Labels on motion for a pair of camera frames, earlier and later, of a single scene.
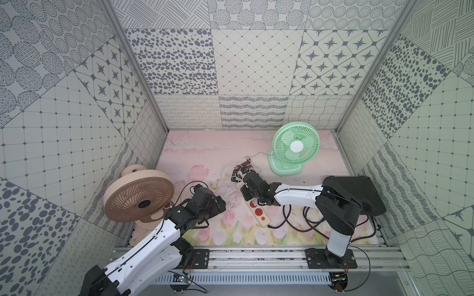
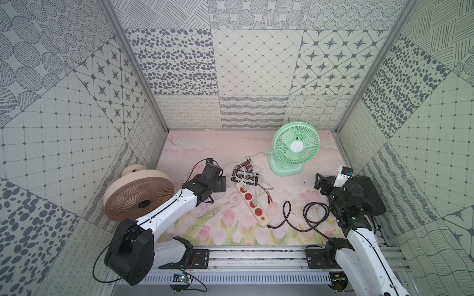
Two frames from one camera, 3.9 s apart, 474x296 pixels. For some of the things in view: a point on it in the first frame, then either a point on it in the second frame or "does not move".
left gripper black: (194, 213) -> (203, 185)
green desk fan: (295, 144) does not move
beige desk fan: (139, 195) does not move
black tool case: (362, 189) does not move
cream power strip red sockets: (257, 210) does not move
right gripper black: (244, 193) -> (329, 184)
